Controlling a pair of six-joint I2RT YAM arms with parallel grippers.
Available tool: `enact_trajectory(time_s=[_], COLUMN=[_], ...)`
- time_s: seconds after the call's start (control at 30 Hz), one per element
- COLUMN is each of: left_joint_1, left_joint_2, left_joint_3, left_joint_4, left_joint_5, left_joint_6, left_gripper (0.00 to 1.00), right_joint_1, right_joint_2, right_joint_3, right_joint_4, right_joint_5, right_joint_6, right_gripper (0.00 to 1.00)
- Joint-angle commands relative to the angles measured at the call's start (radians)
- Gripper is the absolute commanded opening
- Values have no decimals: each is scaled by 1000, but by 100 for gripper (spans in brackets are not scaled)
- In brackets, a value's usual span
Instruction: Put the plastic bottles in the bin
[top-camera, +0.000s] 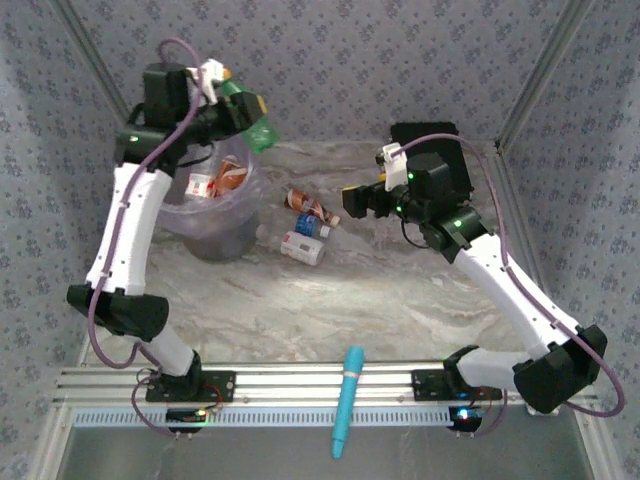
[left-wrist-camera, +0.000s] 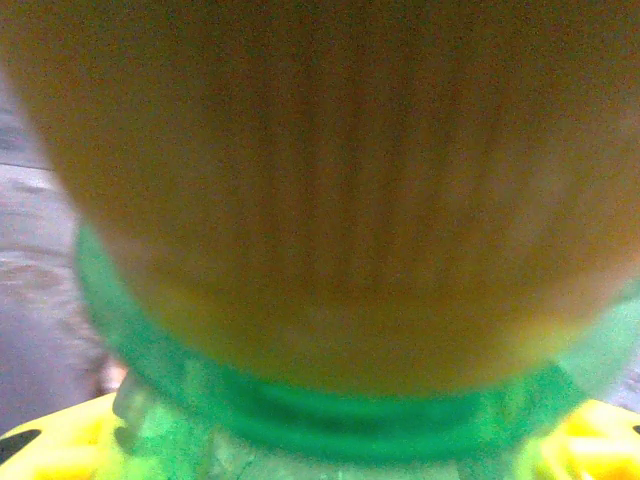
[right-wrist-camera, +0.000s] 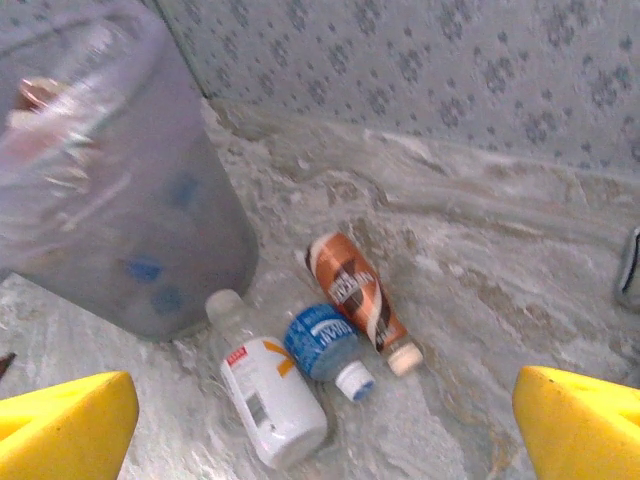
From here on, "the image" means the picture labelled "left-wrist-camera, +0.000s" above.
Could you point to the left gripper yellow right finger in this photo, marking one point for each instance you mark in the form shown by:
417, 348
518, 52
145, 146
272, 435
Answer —
595, 445

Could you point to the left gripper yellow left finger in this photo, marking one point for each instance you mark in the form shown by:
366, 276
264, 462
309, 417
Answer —
60, 450

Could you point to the green bottle yellow cap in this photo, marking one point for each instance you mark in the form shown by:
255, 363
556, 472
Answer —
320, 200

